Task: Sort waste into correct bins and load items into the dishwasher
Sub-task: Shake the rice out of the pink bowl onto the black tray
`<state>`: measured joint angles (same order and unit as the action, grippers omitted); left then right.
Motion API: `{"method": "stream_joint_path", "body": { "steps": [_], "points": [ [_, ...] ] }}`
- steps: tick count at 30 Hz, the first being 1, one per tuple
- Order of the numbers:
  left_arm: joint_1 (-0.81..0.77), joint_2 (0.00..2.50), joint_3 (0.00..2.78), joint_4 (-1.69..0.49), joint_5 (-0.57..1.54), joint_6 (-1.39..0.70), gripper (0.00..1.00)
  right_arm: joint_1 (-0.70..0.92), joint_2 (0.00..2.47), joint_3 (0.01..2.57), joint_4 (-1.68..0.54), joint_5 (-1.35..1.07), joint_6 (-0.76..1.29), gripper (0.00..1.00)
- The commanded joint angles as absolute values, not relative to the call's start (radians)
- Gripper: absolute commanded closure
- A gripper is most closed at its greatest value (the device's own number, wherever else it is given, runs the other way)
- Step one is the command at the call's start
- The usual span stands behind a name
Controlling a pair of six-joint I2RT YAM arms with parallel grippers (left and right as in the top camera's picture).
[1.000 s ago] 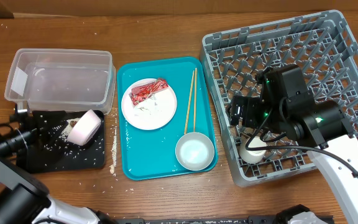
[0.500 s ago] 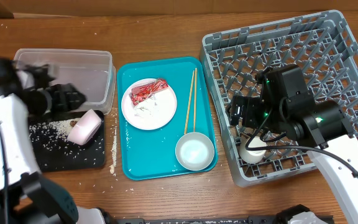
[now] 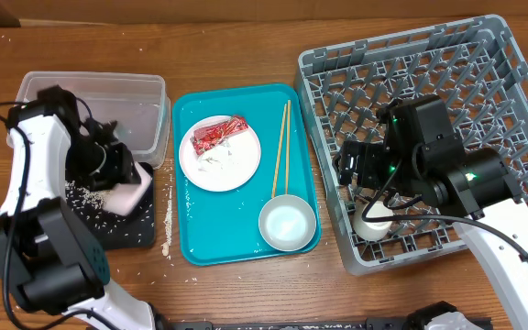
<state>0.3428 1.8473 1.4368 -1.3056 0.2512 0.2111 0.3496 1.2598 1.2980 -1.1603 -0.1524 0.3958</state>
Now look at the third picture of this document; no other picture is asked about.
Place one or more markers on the red foil wrapper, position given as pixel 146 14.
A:
pixel 208 137

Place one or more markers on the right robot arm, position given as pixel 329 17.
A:
pixel 423 158

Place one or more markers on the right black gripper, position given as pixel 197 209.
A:
pixel 368 153

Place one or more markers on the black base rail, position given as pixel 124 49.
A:
pixel 439 315

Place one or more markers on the grey dishwasher rack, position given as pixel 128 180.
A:
pixel 475 65

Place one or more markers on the teal serving tray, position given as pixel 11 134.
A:
pixel 223 227

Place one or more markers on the white round plate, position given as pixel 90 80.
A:
pixel 224 167

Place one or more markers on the clear plastic storage bin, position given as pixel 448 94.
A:
pixel 137 102

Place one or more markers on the grey round bowl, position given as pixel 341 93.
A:
pixel 287 223

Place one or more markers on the black plastic tray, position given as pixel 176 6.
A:
pixel 114 231

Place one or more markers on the right wooden chopstick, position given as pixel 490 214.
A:
pixel 288 145

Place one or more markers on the wooden chopstick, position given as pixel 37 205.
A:
pixel 288 145
pixel 279 149

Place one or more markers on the left wooden chopstick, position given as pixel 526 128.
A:
pixel 279 149

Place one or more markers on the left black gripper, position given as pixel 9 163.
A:
pixel 120 170

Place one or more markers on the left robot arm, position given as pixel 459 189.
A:
pixel 50 261

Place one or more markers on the white paper cup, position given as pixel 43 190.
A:
pixel 371 231

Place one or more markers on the pink bowl with rice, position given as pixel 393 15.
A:
pixel 123 199

